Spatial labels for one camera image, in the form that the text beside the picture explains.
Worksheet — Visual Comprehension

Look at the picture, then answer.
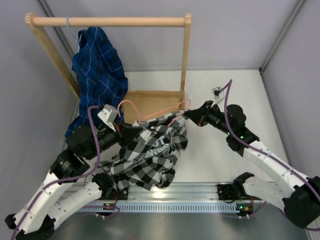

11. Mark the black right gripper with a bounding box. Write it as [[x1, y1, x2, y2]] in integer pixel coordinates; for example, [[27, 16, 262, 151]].
[[185, 100, 234, 135]]

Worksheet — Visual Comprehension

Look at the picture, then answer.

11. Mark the pink wire hanger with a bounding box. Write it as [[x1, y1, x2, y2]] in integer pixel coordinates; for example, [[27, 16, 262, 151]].
[[118, 99, 192, 126]]

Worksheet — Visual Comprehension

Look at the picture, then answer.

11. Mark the black white checkered shirt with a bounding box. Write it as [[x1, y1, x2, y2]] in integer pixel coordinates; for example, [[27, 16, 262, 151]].
[[101, 111, 188, 191]]

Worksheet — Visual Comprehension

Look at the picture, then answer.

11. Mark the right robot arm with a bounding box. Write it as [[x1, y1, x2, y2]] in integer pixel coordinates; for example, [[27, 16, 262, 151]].
[[185, 101, 320, 229]]

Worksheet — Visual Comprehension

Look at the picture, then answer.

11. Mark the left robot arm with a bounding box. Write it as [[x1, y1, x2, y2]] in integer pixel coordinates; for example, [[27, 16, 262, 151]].
[[5, 123, 142, 240]]

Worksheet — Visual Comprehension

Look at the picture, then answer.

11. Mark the blue plaid shirt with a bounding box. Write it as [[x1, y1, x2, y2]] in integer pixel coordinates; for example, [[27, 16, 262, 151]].
[[65, 27, 129, 138]]

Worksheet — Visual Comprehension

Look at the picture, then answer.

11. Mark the wooden clothes rack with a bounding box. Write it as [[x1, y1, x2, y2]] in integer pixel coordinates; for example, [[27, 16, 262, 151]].
[[24, 13, 192, 123]]

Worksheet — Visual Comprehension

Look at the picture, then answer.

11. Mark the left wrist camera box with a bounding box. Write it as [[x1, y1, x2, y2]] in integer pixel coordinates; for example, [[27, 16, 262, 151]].
[[97, 104, 118, 132]]

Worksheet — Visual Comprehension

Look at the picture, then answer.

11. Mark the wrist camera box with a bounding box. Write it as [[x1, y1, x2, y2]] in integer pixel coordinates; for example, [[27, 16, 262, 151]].
[[211, 87, 224, 106], [97, 104, 118, 132]]

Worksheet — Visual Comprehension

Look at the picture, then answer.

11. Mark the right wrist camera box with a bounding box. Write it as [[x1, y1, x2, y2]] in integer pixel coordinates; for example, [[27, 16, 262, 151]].
[[211, 87, 224, 106]]

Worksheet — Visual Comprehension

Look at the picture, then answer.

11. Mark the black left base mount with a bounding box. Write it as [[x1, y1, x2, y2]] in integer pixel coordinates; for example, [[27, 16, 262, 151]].
[[108, 190, 129, 201]]

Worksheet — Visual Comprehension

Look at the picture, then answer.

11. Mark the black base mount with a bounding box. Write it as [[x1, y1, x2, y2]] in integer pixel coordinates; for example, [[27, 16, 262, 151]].
[[217, 183, 249, 202], [108, 190, 129, 201]]

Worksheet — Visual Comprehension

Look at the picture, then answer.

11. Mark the grey slotted cable duct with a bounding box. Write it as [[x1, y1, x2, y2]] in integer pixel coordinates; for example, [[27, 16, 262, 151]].
[[74, 202, 238, 214]]

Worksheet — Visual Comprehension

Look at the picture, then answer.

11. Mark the aluminium mounting rail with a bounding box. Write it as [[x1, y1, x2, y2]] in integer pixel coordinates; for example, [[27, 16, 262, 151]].
[[59, 181, 313, 201]]

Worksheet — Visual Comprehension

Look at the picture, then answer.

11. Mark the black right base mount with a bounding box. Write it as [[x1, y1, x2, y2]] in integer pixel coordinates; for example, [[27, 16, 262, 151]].
[[217, 183, 249, 202]]

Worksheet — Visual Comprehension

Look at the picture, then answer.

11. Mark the light blue wire hanger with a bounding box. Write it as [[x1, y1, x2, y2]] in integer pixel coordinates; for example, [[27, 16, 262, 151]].
[[66, 15, 82, 52]]

